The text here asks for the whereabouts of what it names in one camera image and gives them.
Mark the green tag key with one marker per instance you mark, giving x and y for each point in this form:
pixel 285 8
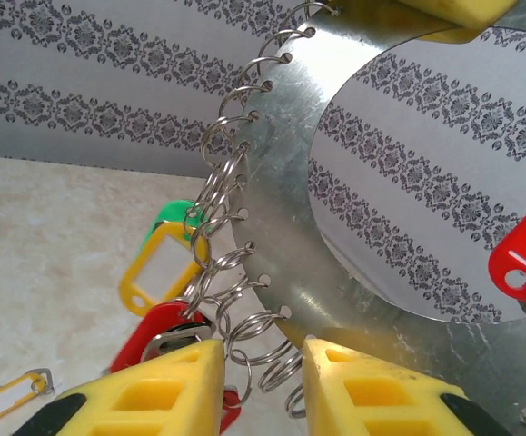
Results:
pixel 171 213

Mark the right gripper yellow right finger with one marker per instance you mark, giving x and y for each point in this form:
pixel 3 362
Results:
pixel 317 390

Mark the yellow tag key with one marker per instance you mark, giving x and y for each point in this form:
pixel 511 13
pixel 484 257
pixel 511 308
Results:
pixel 126 284
pixel 8 399

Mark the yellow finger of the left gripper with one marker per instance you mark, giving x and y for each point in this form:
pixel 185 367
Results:
pixel 462 11

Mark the metal disc with key rings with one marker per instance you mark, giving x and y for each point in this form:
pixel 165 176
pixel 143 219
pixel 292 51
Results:
pixel 276 181

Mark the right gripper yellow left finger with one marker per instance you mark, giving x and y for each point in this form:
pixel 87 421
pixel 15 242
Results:
pixel 208 390

